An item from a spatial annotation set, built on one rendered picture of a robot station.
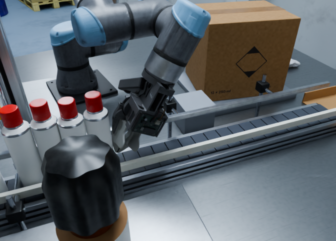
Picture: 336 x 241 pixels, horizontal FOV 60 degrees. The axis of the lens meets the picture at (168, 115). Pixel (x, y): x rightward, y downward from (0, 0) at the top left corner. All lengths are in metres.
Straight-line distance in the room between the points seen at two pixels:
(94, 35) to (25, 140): 0.24
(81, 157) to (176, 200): 0.37
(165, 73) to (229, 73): 0.45
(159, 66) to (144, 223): 0.31
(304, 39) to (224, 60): 1.84
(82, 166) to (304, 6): 2.54
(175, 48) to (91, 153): 0.31
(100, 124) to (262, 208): 0.41
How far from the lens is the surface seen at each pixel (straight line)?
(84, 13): 0.59
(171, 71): 0.57
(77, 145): 0.33
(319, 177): 0.85
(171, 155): 0.70
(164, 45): 0.56
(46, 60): 1.48
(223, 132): 0.83
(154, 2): 0.64
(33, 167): 0.67
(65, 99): 0.60
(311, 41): 2.72
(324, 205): 0.79
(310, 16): 2.70
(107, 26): 0.59
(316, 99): 1.18
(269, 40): 1.00
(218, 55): 0.95
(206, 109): 0.77
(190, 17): 0.55
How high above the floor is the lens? 1.38
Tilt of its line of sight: 34 degrees down
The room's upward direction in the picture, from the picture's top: straight up
